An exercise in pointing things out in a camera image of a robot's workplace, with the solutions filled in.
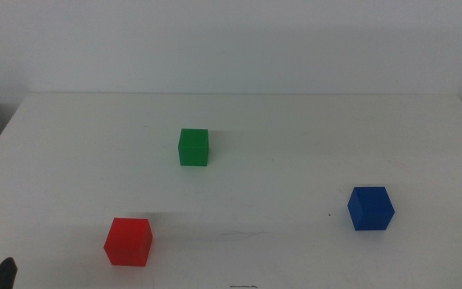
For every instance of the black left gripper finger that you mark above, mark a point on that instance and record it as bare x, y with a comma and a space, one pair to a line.
4, 277

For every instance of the red cube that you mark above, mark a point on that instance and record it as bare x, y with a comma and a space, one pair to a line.
128, 243

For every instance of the green cube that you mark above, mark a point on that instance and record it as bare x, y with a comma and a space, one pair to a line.
193, 148

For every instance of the blue cube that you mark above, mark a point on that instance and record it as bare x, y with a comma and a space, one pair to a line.
371, 209

